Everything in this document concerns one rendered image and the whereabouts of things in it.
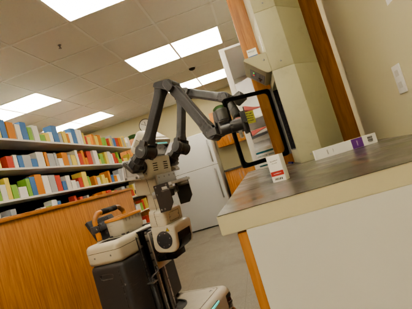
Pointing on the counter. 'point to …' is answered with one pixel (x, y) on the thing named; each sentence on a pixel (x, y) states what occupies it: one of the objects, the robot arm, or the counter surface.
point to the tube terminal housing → (297, 80)
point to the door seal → (276, 118)
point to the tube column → (252, 7)
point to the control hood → (262, 62)
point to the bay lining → (284, 119)
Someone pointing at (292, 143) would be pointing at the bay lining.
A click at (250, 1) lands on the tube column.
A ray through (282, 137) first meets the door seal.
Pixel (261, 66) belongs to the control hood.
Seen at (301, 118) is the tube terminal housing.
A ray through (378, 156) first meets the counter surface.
